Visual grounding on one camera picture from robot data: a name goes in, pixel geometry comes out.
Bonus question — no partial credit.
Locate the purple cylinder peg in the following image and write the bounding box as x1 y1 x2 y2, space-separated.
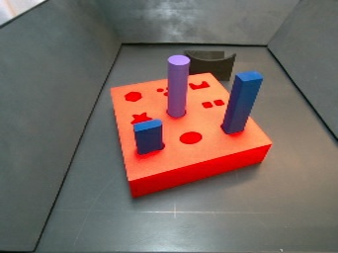
168 54 190 118

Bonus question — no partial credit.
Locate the red shape sorter base block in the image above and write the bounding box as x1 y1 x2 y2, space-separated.
111 73 273 198

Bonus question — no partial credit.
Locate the short blue rectangular peg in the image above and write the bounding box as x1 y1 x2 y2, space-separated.
134 120 164 154

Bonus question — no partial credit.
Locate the black curved fixture stand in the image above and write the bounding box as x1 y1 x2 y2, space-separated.
184 50 236 81

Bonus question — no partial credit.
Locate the tall blue rectangular peg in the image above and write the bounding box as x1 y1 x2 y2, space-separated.
222 71 263 134

